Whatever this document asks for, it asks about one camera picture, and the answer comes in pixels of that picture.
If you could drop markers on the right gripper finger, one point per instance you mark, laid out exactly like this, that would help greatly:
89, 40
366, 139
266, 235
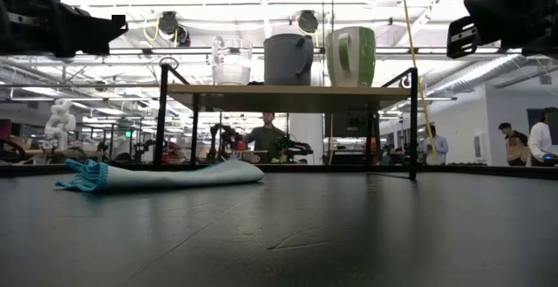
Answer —
505, 8

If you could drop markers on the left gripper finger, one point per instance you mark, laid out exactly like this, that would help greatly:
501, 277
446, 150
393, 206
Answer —
83, 34

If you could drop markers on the clear plastic measuring cup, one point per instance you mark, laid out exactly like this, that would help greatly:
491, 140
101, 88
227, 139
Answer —
231, 66

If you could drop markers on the grey mug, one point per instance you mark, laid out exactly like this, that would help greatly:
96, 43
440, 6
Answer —
283, 60

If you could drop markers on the wooden shelf with black legs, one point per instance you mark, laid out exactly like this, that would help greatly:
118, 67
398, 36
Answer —
283, 97

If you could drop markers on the white robot figure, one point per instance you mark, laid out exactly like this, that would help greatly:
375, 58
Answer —
60, 123

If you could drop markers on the person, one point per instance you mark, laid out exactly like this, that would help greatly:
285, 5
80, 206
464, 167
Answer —
437, 147
516, 147
542, 141
266, 141

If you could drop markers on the light blue folded cloth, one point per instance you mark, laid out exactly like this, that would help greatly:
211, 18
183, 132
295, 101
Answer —
174, 177

